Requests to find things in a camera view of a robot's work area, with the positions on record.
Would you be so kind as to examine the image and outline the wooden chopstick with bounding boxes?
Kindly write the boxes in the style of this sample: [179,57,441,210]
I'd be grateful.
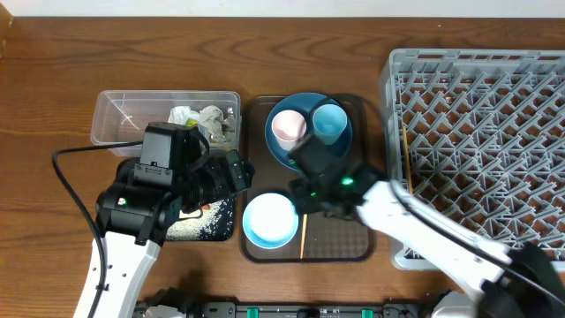
[402,124,413,195]
[299,214,308,261]

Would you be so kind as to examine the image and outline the white paper ball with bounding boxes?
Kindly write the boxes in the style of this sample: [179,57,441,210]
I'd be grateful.
[199,105,223,137]

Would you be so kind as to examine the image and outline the green foil snack wrapper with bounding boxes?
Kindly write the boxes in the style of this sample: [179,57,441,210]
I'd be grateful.
[185,115,237,145]

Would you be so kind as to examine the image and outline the light blue bowl of rice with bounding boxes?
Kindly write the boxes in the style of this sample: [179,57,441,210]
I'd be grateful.
[242,193,299,249]

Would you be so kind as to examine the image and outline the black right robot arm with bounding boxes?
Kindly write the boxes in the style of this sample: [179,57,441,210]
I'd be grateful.
[290,163,564,317]

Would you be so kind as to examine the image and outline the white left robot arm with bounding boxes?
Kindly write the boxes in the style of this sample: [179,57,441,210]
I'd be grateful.
[74,148,254,317]

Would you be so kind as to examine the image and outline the grey dishwasher rack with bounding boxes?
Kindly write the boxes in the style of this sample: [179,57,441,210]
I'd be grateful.
[380,49,564,271]

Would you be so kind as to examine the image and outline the black plastic bin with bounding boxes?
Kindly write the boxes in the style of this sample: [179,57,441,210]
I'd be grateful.
[115,156,236,242]

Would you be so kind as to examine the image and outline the brown serving tray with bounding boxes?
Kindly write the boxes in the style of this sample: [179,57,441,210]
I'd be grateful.
[240,96,376,263]

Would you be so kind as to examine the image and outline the light blue cup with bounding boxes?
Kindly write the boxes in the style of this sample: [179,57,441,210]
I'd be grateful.
[313,104,348,145]

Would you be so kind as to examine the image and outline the crumpled white paper napkin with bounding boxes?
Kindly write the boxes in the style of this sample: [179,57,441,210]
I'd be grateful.
[168,106,200,126]

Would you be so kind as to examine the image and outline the pink cup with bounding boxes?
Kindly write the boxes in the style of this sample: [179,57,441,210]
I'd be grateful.
[271,110,307,151]

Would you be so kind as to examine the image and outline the dark blue plate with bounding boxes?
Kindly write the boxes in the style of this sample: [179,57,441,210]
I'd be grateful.
[265,92,353,170]

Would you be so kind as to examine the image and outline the clear plastic bin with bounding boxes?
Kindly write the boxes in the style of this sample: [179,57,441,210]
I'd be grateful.
[91,90,242,150]

